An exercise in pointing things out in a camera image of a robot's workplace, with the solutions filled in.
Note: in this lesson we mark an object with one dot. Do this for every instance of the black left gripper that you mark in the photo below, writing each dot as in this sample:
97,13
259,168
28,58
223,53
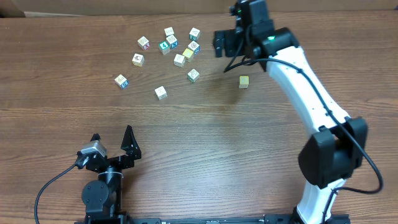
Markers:
125,160

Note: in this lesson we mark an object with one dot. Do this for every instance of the plain white front block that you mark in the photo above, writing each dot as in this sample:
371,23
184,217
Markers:
161,92

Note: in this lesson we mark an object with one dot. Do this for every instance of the plain white block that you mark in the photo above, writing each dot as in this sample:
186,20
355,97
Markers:
161,92
179,60

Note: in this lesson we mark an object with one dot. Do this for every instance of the white elephant block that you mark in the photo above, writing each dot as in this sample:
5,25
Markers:
193,75

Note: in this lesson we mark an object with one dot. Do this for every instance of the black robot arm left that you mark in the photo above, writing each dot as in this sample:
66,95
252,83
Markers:
103,197

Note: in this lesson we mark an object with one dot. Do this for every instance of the white block blue side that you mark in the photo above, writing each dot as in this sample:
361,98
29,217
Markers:
121,81

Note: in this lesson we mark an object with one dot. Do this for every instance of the white block green side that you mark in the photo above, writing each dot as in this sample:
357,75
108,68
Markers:
194,34

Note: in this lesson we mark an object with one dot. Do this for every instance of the white block animal top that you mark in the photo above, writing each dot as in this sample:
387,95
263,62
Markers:
194,46

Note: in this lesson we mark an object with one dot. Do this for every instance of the yellow top block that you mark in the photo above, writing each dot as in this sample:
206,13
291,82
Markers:
188,54

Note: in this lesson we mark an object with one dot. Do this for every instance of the white block blue X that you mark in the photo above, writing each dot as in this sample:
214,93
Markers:
172,40

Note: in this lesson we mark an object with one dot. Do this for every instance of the plain white block centre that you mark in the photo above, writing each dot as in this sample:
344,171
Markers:
179,60

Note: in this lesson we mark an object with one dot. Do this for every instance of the white block yellow side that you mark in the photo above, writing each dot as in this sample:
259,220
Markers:
138,60

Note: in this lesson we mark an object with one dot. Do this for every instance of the white block top back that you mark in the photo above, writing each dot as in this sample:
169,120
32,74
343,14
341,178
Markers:
169,31

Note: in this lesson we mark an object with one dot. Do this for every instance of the green number 4 block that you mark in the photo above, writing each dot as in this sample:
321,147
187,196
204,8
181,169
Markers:
164,47

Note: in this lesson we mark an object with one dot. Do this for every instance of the white block red side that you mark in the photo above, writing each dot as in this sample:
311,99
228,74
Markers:
143,43

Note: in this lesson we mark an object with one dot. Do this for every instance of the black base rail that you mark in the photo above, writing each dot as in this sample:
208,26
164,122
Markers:
266,219

